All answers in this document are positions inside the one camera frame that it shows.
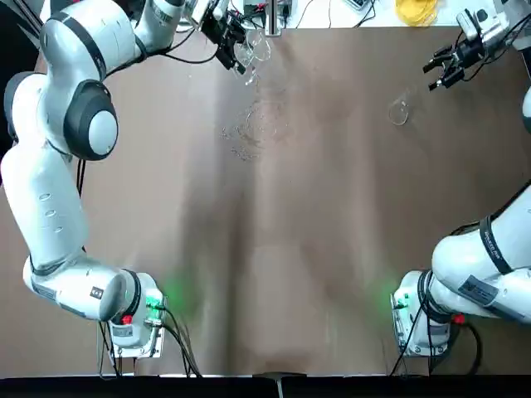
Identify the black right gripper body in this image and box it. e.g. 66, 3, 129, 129
452, 39, 487, 70

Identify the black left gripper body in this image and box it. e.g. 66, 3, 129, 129
201, 14, 234, 50

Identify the clear glass beaker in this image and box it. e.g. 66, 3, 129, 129
231, 27, 273, 87

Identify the clear glass conical flask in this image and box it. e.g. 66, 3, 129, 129
387, 85, 417, 126

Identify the silver device with red parts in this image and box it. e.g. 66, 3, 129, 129
243, 0, 267, 18

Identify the yellow bag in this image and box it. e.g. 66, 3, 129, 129
393, 0, 440, 28

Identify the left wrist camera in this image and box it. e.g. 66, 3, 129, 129
189, 0, 220, 25

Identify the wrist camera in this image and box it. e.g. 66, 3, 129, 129
189, 0, 220, 25
455, 8, 485, 41

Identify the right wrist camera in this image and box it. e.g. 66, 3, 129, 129
455, 8, 485, 41

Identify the aluminium post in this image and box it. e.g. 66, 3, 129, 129
265, 0, 285, 37

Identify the black right arm base cable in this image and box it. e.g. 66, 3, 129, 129
389, 317, 485, 376

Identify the black arm base cable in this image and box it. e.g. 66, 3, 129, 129
155, 304, 203, 378
389, 317, 485, 376

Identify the black left arm base cable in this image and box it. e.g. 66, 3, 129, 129
155, 304, 203, 378

